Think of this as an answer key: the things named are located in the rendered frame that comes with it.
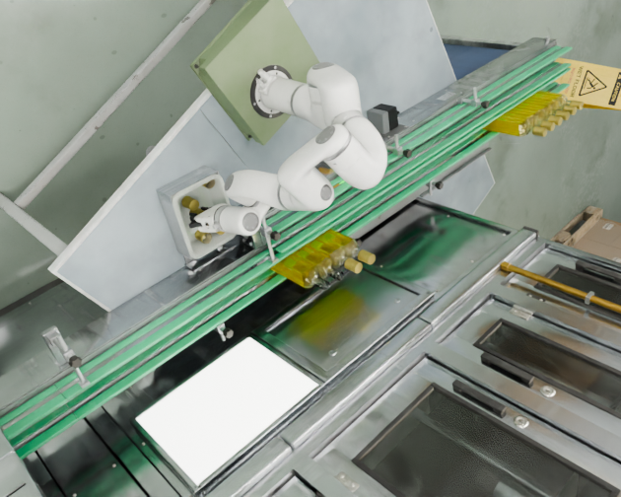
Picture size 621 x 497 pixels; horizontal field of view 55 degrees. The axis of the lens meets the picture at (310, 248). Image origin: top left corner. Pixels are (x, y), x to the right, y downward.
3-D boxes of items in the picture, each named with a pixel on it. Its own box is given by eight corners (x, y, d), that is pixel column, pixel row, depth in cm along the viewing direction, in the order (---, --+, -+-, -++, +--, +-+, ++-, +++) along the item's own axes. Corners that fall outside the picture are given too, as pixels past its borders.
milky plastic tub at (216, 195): (177, 252, 184) (193, 262, 178) (155, 189, 172) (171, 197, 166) (223, 227, 192) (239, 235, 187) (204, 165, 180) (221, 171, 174)
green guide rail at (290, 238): (266, 246, 190) (282, 253, 184) (265, 243, 189) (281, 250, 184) (554, 63, 276) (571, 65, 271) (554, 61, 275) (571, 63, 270)
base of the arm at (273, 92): (240, 91, 171) (271, 101, 160) (263, 54, 171) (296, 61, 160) (274, 121, 182) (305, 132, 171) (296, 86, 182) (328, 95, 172)
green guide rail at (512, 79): (261, 226, 186) (277, 234, 180) (260, 223, 185) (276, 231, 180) (555, 47, 272) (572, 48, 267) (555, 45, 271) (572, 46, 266)
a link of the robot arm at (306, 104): (294, 126, 168) (330, 139, 156) (285, 80, 160) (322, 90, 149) (320, 113, 172) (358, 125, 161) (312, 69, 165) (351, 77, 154)
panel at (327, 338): (131, 425, 164) (198, 500, 141) (127, 418, 162) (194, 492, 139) (356, 263, 208) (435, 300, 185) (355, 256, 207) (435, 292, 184)
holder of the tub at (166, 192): (182, 265, 187) (196, 274, 182) (156, 189, 172) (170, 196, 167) (226, 240, 196) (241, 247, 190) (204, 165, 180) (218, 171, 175)
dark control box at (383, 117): (368, 130, 225) (384, 134, 219) (365, 110, 220) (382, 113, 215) (381, 122, 229) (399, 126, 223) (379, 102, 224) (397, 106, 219)
